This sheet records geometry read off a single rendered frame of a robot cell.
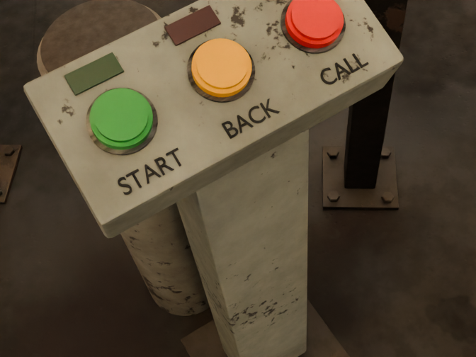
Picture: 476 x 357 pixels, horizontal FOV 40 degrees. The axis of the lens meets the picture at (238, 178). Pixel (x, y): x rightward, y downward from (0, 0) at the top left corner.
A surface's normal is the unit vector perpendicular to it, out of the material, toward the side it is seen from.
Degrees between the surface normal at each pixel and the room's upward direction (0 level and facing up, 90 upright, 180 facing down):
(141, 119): 20
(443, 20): 0
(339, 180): 0
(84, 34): 0
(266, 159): 90
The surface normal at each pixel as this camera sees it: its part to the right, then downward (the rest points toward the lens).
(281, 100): 0.10, -0.26
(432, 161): -0.08, -0.54
